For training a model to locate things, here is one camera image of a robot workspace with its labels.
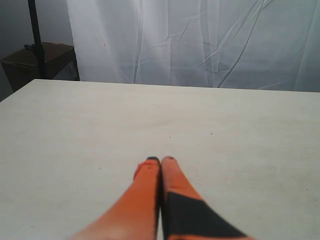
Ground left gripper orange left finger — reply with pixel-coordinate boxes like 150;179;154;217
70;157;161;240

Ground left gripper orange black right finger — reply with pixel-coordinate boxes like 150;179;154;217
161;156;253;240

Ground brown cardboard box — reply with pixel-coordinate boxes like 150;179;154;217
0;42;80;92

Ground white backdrop curtain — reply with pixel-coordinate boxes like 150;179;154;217
67;0;320;92

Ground black stand pole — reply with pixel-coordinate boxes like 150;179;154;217
24;0;47;79

